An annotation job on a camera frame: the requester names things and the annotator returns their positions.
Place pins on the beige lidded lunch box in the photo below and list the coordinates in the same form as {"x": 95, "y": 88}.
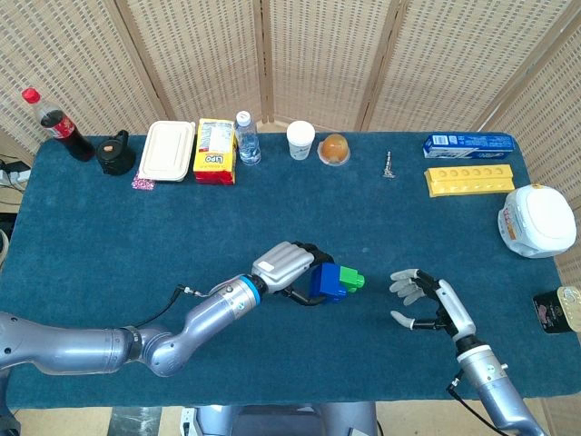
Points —
{"x": 165, "y": 152}

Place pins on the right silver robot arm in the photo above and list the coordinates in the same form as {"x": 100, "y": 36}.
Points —
{"x": 495, "y": 386}

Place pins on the woven folding screen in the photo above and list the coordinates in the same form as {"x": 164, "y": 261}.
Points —
{"x": 318, "y": 54}

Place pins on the blue white long box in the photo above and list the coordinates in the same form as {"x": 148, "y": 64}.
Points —
{"x": 467, "y": 146}

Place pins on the black tin with gold lid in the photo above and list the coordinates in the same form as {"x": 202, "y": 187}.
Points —
{"x": 556, "y": 311}

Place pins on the white power strip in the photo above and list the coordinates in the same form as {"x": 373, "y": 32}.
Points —
{"x": 16, "y": 175}

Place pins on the teal carpet table cover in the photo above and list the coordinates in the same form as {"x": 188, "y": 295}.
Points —
{"x": 181, "y": 227}

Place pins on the pink patterned packet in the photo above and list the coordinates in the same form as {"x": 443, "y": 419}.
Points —
{"x": 143, "y": 183}

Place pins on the blue toy block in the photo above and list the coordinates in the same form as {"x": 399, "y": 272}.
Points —
{"x": 324, "y": 279}

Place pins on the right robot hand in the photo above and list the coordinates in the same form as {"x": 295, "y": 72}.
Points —
{"x": 456, "y": 309}

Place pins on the orange jelly cup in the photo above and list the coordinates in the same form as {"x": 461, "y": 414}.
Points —
{"x": 334, "y": 149}

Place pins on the yellow plastic tray with holes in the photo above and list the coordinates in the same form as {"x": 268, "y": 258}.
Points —
{"x": 469, "y": 181}

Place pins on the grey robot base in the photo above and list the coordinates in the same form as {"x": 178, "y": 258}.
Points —
{"x": 281, "y": 420}

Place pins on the white paper cup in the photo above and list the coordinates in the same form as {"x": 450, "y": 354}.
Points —
{"x": 300, "y": 141}

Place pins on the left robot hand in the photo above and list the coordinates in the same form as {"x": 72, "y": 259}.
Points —
{"x": 281, "y": 263}

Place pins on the yellow red snack bag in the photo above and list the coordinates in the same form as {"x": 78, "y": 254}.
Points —
{"x": 214, "y": 156}

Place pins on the cola bottle with red cap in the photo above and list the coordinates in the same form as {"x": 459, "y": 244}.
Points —
{"x": 68, "y": 134}

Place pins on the green toy block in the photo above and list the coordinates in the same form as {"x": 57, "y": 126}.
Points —
{"x": 349, "y": 274}

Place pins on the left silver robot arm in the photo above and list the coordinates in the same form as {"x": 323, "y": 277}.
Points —
{"x": 91, "y": 349}

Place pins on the small metal screw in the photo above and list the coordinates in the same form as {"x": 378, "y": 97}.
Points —
{"x": 387, "y": 165}

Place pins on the clear water bottle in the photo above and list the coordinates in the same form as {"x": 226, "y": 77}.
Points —
{"x": 249, "y": 145}

